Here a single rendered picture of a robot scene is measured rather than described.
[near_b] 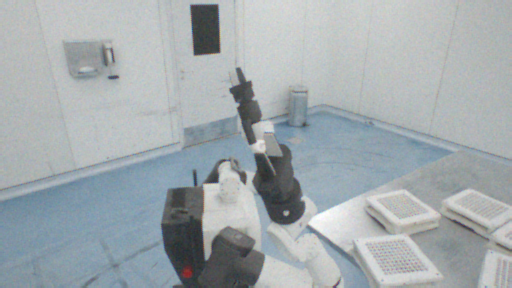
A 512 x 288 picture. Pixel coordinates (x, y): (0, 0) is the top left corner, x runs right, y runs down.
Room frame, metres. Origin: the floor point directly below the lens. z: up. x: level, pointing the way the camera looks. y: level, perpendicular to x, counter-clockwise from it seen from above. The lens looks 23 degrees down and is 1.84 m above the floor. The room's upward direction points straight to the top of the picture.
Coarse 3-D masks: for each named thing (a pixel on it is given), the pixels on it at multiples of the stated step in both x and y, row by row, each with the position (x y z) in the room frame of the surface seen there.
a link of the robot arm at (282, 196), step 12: (288, 156) 0.59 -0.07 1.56; (276, 168) 0.57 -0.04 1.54; (288, 168) 0.59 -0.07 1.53; (252, 180) 0.55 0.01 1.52; (264, 180) 0.55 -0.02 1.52; (276, 180) 0.54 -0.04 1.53; (288, 180) 0.59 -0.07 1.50; (264, 192) 0.53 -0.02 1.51; (276, 192) 0.53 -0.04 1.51; (288, 192) 0.57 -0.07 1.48; (300, 192) 0.59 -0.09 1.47; (264, 204) 0.59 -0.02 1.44; (276, 204) 0.57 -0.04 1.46; (288, 204) 0.56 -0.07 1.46; (300, 204) 0.59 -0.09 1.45; (276, 216) 0.58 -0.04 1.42; (288, 216) 0.57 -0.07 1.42
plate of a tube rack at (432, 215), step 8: (392, 192) 1.46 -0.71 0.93; (400, 192) 1.46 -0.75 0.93; (408, 192) 1.46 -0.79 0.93; (368, 200) 1.39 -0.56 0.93; (416, 200) 1.39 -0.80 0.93; (376, 208) 1.33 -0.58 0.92; (384, 208) 1.32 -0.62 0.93; (384, 216) 1.28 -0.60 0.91; (392, 216) 1.26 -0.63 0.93; (416, 216) 1.26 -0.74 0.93; (424, 216) 1.26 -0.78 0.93; (432, 216) 1.26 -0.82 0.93; (440, 216) 1.27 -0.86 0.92; (392, 224) 1.22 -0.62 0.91; (400, 224) 1.20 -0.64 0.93; (408, 224) 1.21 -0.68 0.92; (416, 224) 1.22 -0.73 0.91
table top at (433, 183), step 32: (448, 160) 1.98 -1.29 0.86; (480, 160) 1.98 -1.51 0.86; (384, 192) 1.58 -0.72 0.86; (416, 192) 1.58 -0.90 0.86; (448, 192) 1.58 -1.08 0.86; (480, 192) 1.58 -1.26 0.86; (320, 224) 1.29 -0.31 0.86; (352, 224) 1.29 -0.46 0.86; (448, 224) 1.29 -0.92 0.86; (352, 256) 1.08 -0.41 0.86; (448, 256) 1.08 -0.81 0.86; (480, 256) 1.08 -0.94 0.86
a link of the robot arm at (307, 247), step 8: (272, 224) 0.62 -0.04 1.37; (272, 232) 0.60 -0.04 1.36; (280, 232) 0.59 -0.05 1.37; (272, 240) 0.62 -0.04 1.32; (280, 240) 0.59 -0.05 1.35; (288, 240) 0.59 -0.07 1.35; (296, 240) 0.67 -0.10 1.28; (304, 240) 0.66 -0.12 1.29; (312, 240) 0.64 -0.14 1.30; (280, 248) 0.61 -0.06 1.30; (288, 248) 0.59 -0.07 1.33; (296, 248) 0.59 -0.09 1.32; (304, 248) 0.63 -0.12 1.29; (312, 248) 0.62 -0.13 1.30; (320, 248) 0.63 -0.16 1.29; (288, 256) 0.60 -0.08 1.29; (296, 256) 0.59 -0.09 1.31; (304, 256) 0.60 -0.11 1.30; (312, 256) 0.61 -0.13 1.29
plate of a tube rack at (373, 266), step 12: (360, 240) 1.09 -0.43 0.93; (372, 240) 1.09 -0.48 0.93; (408, 240) 1.09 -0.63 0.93; (360, 252) 1.02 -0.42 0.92; (420, 252) 1.02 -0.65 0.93; (372, 264) 0.96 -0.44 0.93; (432, 264) 0.96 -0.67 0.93; (372, 276) 0.92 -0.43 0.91; (384, 276) 0.90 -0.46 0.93; (396, 276) 0.90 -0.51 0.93; (408, 276) 0.90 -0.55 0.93; (420, 276) 0.90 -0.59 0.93; (432, 276) 0.90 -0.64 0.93
